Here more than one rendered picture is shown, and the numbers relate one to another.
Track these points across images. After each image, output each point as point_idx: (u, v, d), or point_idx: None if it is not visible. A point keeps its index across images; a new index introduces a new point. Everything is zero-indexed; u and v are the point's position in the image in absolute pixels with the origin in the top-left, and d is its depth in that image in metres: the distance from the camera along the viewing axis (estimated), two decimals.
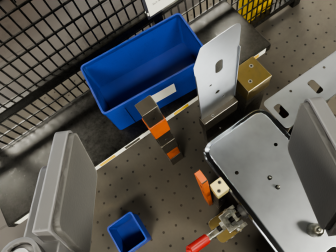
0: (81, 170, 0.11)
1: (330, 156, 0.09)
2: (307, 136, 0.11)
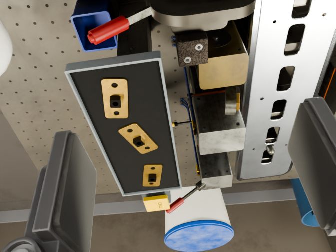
0: (81, 170, 0.11)
1: (330, 156, 0.09)
2: (307, 136, 0.11)
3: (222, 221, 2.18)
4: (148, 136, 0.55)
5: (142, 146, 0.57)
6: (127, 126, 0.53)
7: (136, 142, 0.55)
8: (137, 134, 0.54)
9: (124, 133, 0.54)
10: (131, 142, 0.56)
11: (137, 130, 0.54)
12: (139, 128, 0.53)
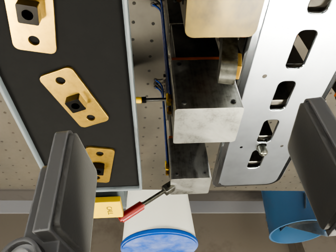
0: (81, 170, 0.11)
1: (330, 156, 0.09)
2: (307, 136, 0.11)
3: (186, 231, 1.98)
4: (93, 96, 0.33)
5: (81, 112, 0.35)
6: (56, 71, 0.30)
7: (69, 103, 0.32)
8: (73, 90, 0.32)
9: (50, 85, 0.31)
10: (64, 103, 0.33)
11: (74, 81, 0.31)
12: (76, 78, 0.31)
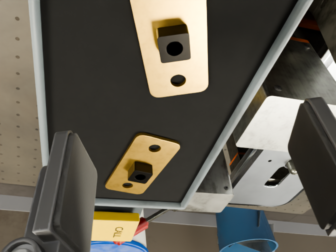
0: (81, 170, 0.11)
1: (330, 156, 0.09)
2: (307, 136, 0.11)
3: (138, 242, 1.81)
4: (206, 37, 0.17)
5: (168, 67, 0.18)
6: None
7: (167, 40, 0.16)
8: (179, 14, 0.16)
9: None
10: (146, 41, 0.17)
11: None
12: None
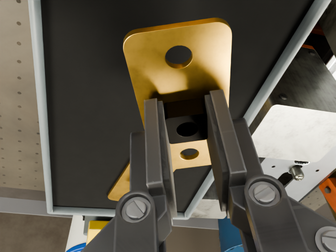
0: (167, 136, 0.12)
1: (215, 142, 0.10)
2: (209, 125, 0.12)
3: None
4: None
5: (177, 141, 0.15)
6: (184, 25, 0.10)
7: (178, 121, 0.12)
8: (194, 88, 0.12)
9: (145, 65, 0.11)
10: None
11: (212, 66, 0.11)
12: (223, 59, 0.11)
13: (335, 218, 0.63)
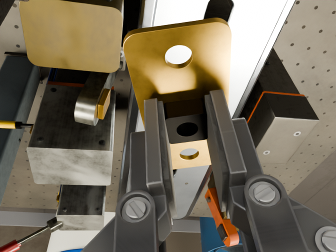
0: (167, 136, 0.12)
1: (215, 142, 0.10)
2: (209, 125, 0.12)
3: None
4: None
5: (177, 141, 0.15)
6: (184, 25, 0.10)
7: (178, 121, 0.12)
8: (194, 88, 0.12)
9: (145, 65, 0.11)
10: None
11: (212, 66, 0.11)
12: (223, 59, 0.11)
13: (215, 225, 0.69)
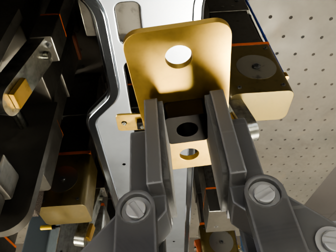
0: (167, 136, 0.12)
1: (215, 142, 0.10)
2: (209, 125, 0.12)
3: None
4: None
5: (177, 141, 0.15)
6: (184, 25, 0.10)
7: (178, 121, 0.12)
8: (194, 88, 0.12)
9: (145, 65, 0.11)
10: None
11: (212, 66, 0.11)
12: (223, 59, 0.11)
13: None
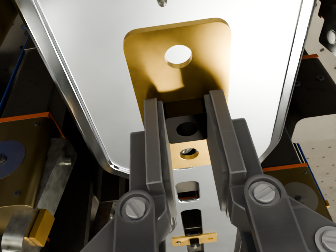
0: (167, 136, 0.12)
1: (215, 142, 0.10)
2: (209, 125, 0.12)
3: None
4: None
5: (177, 141, 0.15)
6: (184, 25, 0.10)
7: (178, 121, 0.12)
8: (194, 88, 0.12)
9: (145, 65, 0.11)
10: None
11: (212, 66, 0.11)
12: (223, 59, 0.11)
13: None
